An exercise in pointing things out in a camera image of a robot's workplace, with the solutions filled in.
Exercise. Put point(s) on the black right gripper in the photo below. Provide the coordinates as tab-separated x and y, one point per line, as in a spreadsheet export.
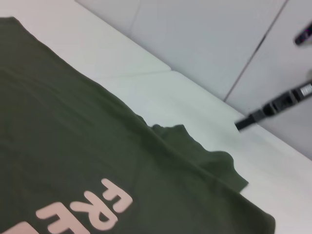
290	98

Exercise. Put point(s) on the dark green FREE print T-shirt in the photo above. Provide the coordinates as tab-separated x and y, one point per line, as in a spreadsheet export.
73	122

